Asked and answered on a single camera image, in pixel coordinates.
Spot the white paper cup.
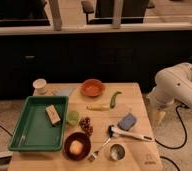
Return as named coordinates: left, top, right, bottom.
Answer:
left=33, top=78, right=47, bottom=95

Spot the grey cloth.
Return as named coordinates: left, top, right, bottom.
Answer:
left=53, top=88, right=74, bottom=97

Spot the green chili pepper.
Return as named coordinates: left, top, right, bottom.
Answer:
left=110, top=91, right=122, bottom=109

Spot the brown grape bunch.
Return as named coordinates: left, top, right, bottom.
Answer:
left=79, top=117, right=93, bottom=136

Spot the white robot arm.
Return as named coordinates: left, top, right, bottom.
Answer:
left=147, top=62, right=192, bottom=127

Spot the blue sponge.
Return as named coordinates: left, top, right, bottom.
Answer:
left=117, top=113, right=137, bottom=131

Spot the yellow round fruit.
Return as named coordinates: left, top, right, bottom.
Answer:
left=69, top=140, right=83, bottom=155

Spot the white handled dish brush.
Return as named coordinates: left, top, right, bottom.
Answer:
left=108, top=125, right=154, bottom=142

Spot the orange bowl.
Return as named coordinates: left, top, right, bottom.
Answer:
left=80, top=79, right=105, bottom=97

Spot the wooden block in tray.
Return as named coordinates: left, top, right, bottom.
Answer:
left=46, top=105, right=61, bottom=125

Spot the small green cup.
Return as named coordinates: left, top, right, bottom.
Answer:
left=66, top=111, right=79, bottom=126

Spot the dark brown plate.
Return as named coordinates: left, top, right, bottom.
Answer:
left=64, top=132, right=91, bottom=161

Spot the metal fork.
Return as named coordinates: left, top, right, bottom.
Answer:
left=88, top=138, right=111, bottom=162

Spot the small metal cup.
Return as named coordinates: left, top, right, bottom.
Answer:
left=110, top=144, right=125, bottom=161

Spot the green plastic tray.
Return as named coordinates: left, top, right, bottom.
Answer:
left=8, top=96, right=68, bottom=152

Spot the yellow banana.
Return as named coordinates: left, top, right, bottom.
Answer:
left=86, top=105, right=109, bottom=111

